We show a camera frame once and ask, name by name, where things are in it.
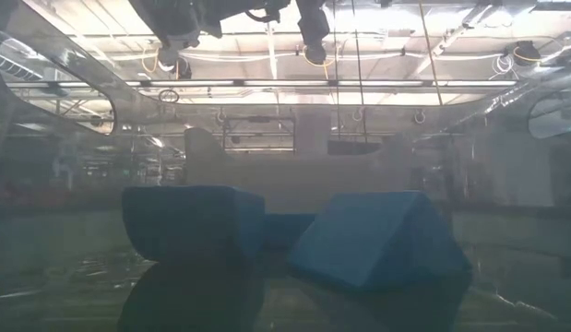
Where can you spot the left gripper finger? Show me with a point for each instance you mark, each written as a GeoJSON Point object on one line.
{"type": "Point", "coordinates": [312, 23]}
{"type": "Point", "coordinates": [174, 23]}

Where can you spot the blue cube block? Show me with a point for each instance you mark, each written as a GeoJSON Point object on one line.
{"type": "Point", "coordinates": [193, 221]}

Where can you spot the small blue block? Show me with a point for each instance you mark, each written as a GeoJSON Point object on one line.
{"type": "Point", "coordinates": [287, 228]}

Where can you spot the blue rectangular block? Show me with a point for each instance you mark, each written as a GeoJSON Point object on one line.
{"type": "Point", "coordinates": [377, 240]}

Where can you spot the ceiling light strip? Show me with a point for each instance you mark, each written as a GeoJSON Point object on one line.
{"type": "Point", "coordinates": [285, 83]}

